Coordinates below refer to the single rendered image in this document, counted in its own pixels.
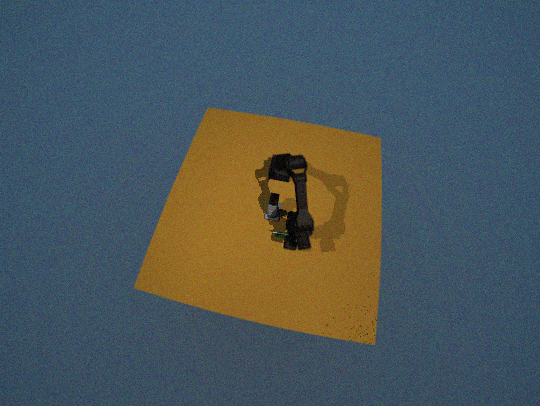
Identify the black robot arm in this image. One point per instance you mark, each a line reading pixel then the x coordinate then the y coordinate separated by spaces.
pixel 303 224

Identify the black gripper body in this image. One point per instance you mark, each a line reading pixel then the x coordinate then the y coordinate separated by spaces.
pixel 290 243

